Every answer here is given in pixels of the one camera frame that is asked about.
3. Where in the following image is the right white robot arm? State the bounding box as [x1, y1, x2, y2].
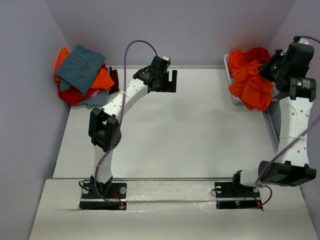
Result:
[230, 35, 317, 196]

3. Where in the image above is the red folded t shirt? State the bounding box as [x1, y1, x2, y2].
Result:
[58, 87, 98, 106]

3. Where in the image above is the dark maroon t shirt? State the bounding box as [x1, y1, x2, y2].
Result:
[107, 67, 120, 95]

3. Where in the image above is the red crumpled t shirt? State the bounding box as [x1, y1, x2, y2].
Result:
[247, 47, 271, 65]

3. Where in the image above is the grey-blue bottom t shirt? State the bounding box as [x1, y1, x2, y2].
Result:
[77, 89, 109, 109]

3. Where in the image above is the teal folded t shirt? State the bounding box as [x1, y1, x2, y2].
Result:
[54, 44, 106, 96]

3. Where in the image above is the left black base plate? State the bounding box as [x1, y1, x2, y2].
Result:
[78, 180, 127, 211]

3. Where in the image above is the pink folded t shirt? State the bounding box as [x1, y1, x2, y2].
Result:
[90, 89, 100, 98]

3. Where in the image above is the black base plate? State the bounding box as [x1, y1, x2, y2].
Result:
[210, 181, 263, 210]
[78, 180, 127, 211]

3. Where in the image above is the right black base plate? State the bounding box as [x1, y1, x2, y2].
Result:
[210, 181, 263, 210]

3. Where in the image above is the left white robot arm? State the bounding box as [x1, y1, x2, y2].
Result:
[88, 56, 178, 199]

